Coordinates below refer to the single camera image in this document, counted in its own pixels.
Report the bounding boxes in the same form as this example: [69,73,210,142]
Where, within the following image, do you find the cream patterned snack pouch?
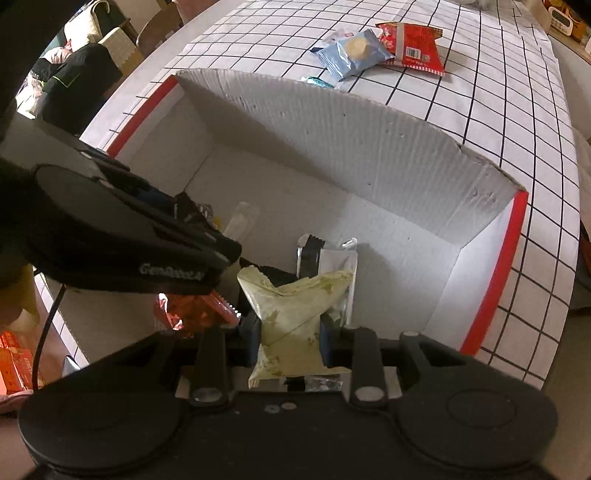
[238,266,353,389]

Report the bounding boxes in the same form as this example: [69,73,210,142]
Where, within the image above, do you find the silver foil snack bar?
[294,232,361,324]

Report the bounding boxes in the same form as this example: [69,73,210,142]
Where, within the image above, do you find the brown M&M's packet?
[174,192,218,230]

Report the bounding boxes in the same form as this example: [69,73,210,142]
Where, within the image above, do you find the white red cardboard box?
[59,67,530,370]

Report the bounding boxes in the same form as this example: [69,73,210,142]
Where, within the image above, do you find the teal candy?
[300,76,335,89]

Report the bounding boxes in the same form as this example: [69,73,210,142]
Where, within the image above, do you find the light blue cookie packet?
[317,30,394,81]

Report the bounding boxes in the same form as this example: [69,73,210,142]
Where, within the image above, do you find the red chips bag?
[377,22,445,77]

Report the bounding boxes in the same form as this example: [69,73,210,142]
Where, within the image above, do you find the white blue milk tablet packet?
[310,29,390,58]

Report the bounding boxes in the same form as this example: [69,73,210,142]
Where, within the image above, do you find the brown Oreo bag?
[153,291,242,336]

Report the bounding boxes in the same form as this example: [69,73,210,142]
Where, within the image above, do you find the black jacket on sofa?
[31,43,122,136]

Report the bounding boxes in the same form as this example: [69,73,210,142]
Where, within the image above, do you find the wooden chair left side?
[136,3,183,58]

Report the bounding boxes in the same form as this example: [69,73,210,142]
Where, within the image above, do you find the white black grid tablecloth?
[82,1,580,386]

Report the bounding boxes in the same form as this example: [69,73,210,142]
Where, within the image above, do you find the white digital timer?
[548,6,574,37]

